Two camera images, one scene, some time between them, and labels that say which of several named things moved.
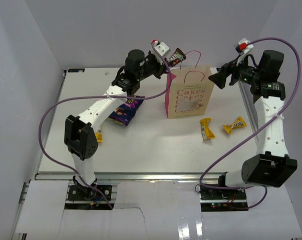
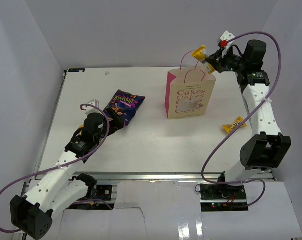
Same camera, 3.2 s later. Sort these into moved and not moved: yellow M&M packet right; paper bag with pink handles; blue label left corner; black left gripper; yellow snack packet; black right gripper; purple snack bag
Moved: black right gripper; yellow snack packet; black left gripper
Not moved: yellow M&M packet right; blue label left corner; paper bag with pink handles; purple snack bag
